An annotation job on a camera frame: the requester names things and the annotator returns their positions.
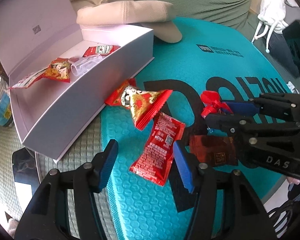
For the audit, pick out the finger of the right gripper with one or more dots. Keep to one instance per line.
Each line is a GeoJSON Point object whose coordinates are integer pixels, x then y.
{"type": "Point", "coordinates": [246, 125]}
{"type": "Point", "coordinates": [284, 106]}

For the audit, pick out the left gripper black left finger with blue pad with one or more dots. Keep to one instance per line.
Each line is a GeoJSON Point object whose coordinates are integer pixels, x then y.
{"type": "Point", "coordinates": [46, 216]}

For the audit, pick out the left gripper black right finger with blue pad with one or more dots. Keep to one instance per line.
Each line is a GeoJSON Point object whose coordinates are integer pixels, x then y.
{"type": "Point", "coordinates": [243, 216]}

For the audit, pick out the red Heinz ketchup packet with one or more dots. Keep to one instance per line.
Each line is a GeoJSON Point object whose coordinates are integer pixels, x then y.
{"type": "Point", "coordinates": [155, 162]}

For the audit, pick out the dark red brown sachet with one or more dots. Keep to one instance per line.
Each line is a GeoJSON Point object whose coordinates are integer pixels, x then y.
{"type": "Point", "coordinates": [215, 151]}

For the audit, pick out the black phone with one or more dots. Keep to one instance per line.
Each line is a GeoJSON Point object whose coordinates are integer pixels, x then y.
{"type": "Point", "coordinates": [24, 168]}

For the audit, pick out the red gold snack packet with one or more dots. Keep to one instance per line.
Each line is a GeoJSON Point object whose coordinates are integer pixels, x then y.
{"type": "Point", "coordinates": [143, 104]}

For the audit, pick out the clear plastic jar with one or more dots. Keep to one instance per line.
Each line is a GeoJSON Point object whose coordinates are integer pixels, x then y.
{"type": "Point", "coordinates": [5, 104]}

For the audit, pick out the beige cap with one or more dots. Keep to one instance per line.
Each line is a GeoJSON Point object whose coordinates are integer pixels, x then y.
{"type": "Point", "coordinates": [156, 15]}

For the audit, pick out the red white seasoning packet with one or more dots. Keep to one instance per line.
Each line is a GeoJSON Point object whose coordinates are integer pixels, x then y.
{"type": "Point", "coordinates": [29, 80]}

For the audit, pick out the white open gift box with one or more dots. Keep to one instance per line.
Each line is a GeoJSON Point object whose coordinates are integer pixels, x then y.
{"type": "Point", "coordinates": [50, 115]}

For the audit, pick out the red gold snack in box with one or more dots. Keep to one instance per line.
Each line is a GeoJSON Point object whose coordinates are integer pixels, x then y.
{"type": "Point", "coordinates": [58, 70]}

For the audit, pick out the ketchup packet with tomato label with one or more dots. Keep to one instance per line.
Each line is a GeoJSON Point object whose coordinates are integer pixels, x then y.
{"type": "Point", "coordinates": [103, 50]}

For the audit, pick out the clear plastic item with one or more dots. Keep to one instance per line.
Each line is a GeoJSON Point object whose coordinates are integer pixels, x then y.
{"type": "Point", "coordinates": [80, 65]}

